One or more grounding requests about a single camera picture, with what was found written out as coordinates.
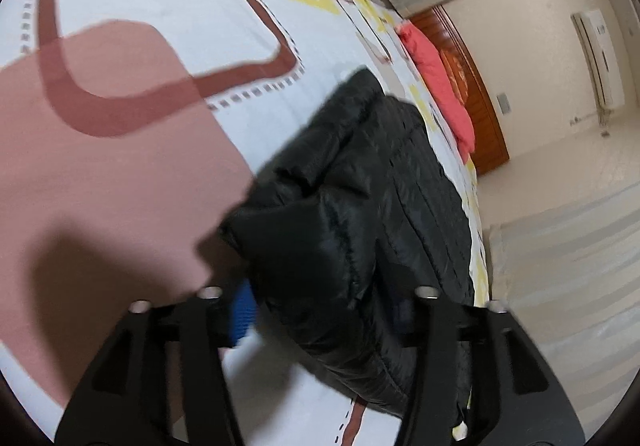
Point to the black puffer jacket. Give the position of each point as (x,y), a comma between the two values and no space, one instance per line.
(352,215)

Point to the orange small pillow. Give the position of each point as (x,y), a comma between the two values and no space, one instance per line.
(456,75)

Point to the cream side curtain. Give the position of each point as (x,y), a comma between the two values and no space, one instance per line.
(570,275)

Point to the white air conditioner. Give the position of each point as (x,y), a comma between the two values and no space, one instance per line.
(600,53)

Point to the pink folded quilt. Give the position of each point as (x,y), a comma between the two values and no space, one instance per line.
(426,58)

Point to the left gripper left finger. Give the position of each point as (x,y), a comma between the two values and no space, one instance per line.
(123,397)

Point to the patterned white bed sheet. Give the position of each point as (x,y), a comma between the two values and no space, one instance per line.
(128,129)

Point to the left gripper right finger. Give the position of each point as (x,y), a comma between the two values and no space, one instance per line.
(516,399)

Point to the wooden headboard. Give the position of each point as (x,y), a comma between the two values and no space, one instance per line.
(490,147)

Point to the wall switch panel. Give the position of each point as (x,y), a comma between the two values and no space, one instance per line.
(504,103)

